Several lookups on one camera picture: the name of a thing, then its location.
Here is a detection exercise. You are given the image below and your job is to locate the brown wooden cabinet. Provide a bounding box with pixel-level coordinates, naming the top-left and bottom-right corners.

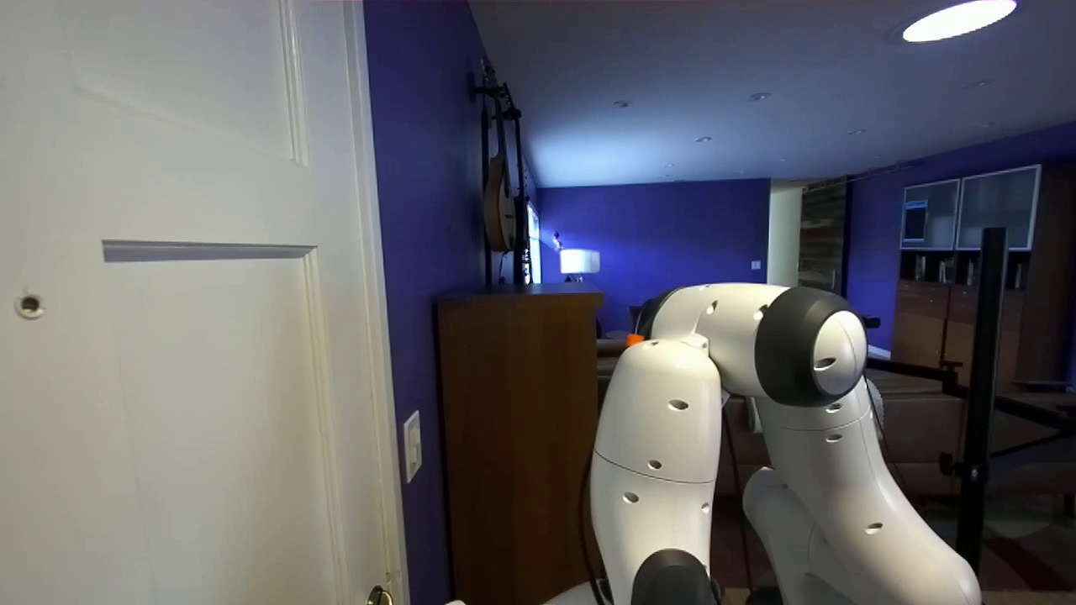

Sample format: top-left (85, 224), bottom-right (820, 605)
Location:
top-left (434, 290), bottom-right (609, 605)

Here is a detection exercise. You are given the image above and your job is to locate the white panelled door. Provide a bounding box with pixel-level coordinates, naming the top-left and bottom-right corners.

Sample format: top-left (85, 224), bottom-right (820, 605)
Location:
top-left (0, 0), bottom-right (410, 605)

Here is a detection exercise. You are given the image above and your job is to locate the tan mandolin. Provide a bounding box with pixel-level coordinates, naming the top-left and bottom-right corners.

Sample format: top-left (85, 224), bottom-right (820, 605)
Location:
top-left (467, 62), bottom-right (540, 292)

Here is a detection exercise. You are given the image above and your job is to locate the round ceiling light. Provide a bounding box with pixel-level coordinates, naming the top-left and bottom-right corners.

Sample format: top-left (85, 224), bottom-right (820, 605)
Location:
top-left (897, 0), bottom-right (1023, 47)

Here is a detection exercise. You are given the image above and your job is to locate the white wall switch plate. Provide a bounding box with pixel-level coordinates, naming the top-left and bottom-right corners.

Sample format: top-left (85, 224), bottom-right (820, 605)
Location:
top-left (400, 407), bottom-right (429, 488)

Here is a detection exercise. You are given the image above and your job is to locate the white framed glass wall cabinet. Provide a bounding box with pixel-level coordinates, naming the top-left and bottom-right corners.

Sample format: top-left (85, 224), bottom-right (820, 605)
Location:
top-left (897, 160), bottom-right (1047, 252)

